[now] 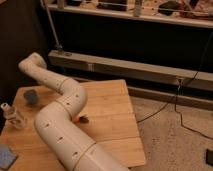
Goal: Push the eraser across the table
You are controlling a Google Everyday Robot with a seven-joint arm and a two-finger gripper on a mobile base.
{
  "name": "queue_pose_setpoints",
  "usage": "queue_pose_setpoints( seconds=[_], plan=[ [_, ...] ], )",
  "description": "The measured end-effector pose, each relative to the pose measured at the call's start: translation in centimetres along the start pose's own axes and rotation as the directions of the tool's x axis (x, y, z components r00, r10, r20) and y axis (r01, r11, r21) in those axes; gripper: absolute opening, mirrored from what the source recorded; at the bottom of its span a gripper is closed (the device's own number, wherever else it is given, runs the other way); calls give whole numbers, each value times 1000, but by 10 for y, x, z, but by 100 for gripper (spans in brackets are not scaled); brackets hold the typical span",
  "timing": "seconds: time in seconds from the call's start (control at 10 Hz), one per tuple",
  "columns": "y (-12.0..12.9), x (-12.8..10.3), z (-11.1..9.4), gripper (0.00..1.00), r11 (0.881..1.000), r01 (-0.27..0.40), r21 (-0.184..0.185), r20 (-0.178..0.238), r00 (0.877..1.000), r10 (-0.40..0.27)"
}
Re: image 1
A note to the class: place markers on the dark gripper with orange tip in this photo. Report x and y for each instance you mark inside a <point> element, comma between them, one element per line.
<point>83,119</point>

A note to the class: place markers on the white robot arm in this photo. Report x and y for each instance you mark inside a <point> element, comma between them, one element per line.
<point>54,123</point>

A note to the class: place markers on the clear plastic bottle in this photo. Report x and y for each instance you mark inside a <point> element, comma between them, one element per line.
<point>12,115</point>

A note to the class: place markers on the metal diagonal rod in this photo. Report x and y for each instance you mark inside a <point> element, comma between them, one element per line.
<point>57,43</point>

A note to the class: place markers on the black box on floor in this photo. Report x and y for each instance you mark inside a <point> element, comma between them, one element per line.
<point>209,157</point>

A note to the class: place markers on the white upper shelf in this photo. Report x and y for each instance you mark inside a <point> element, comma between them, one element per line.
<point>125,15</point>

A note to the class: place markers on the wooden beam rail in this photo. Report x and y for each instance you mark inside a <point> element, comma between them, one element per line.
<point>136,70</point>

